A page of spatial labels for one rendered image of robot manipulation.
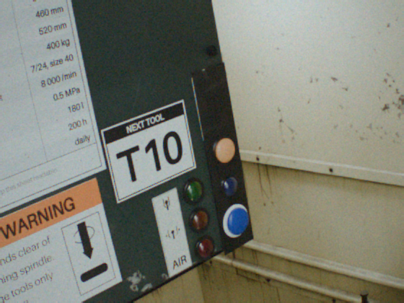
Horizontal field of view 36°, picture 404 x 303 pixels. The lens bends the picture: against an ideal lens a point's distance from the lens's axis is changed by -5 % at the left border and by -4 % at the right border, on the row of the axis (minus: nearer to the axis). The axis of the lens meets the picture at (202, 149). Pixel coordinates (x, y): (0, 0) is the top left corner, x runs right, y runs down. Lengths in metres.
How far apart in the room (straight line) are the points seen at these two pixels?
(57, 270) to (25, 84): 0.16
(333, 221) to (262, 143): 0.27
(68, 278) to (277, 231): 1.23
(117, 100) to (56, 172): 0.09
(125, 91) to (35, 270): 0.18
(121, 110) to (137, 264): 0.15
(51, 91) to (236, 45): 1.12
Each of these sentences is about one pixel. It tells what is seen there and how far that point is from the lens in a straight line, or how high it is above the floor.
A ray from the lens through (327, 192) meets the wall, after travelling 1.59.
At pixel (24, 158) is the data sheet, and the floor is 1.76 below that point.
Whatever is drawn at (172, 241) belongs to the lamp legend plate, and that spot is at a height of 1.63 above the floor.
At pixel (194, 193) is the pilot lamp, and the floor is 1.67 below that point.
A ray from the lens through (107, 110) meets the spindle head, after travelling 0.58.
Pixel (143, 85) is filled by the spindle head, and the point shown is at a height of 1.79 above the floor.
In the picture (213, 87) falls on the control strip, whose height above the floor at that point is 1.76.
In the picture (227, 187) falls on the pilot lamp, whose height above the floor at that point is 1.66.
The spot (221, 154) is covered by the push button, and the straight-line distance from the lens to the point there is 0.66.
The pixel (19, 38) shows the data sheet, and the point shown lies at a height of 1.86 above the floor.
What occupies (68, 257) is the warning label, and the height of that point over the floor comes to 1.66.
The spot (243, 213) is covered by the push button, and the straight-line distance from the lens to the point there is 0.69.
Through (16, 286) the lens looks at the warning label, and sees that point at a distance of 0.56.
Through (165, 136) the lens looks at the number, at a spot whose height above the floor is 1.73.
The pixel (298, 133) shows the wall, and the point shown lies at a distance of 1.57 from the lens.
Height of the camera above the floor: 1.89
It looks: 17 degrees down
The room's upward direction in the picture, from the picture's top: 10 degrees counter-clockwise
